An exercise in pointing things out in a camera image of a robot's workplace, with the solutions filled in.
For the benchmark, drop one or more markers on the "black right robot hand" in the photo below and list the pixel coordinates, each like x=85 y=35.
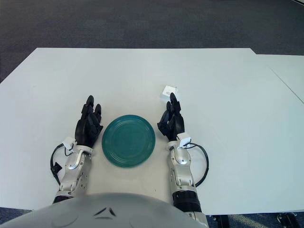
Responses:
x=174 y=123

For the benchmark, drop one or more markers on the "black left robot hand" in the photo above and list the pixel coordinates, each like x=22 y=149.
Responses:
x=86 y=128

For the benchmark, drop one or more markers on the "white square charger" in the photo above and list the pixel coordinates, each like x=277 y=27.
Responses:
x=165 y=91

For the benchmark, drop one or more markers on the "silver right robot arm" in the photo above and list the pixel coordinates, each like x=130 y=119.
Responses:
x=183 y=175

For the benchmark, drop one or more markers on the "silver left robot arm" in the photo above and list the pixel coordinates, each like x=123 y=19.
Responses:
x=73 y=166

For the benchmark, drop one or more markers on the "round green plate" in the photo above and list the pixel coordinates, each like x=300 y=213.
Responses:
x=128 y=141

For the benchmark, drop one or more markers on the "white right wrist connector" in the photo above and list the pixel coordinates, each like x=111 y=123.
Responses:
x=184 y=140

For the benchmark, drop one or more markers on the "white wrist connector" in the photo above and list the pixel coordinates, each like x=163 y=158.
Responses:
x=69 y=143
x=184 y=140

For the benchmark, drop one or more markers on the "white left wrist connector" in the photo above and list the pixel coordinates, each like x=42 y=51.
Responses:
x=69 y=143

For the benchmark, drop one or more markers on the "grey robot torso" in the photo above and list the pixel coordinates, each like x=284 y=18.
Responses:
x=95 y=213

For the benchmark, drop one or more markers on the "black table leg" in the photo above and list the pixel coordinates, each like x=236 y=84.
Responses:
x=222 y=222

